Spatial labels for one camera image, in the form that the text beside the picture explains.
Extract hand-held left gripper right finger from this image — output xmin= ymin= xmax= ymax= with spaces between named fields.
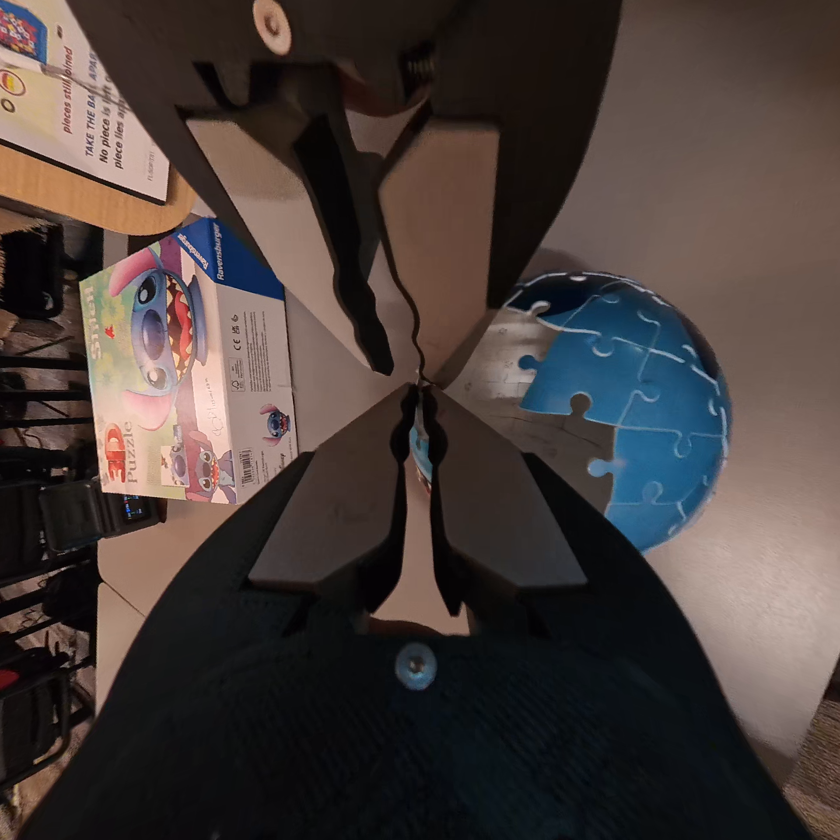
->
xmin=420 ymin=384 xmax=588 ymax=616

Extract blue puzzle ball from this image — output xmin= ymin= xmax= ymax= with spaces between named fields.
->
xmin=406 ymin=268 xmax=734 ymax=555

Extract printed puzzle box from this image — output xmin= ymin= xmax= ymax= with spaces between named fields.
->
xmin=79 ymin=217 xmax=299 ymax=506

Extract printed instruction sheet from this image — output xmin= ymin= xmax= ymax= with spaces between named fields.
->
xmin=0 ymin=0 xmax=172 ymax=206

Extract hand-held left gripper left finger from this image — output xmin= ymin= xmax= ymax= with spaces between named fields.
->
xmin=248 ymin=384 xmax=420 ymax=595

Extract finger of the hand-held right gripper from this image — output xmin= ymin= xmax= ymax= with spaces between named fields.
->
xmin=375 ymin=118 xmax=503 ymax=389
xmin=184 ymin=112 xmax=396 ymax=378

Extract black electronic device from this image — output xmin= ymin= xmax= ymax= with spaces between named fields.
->
xmin=39 ymin=478 xmax=165 ymax=540

